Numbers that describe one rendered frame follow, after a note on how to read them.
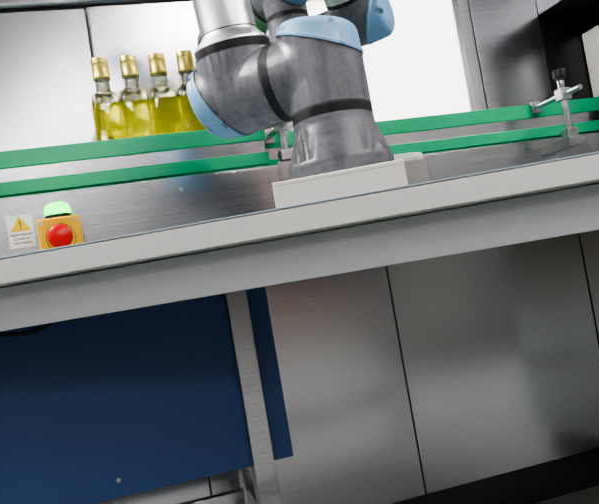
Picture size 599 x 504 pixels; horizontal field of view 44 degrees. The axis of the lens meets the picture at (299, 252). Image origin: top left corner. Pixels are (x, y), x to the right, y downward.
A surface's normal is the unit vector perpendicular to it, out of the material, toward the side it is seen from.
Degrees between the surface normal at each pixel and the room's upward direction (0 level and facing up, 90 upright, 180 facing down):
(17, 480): 90
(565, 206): 90
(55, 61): 90
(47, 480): 90
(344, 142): 71
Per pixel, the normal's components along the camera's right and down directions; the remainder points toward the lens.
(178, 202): 0.27, -0.08
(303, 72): -0.49, 0.05
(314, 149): -0.55, -0.26
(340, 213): -0.07, -0.03
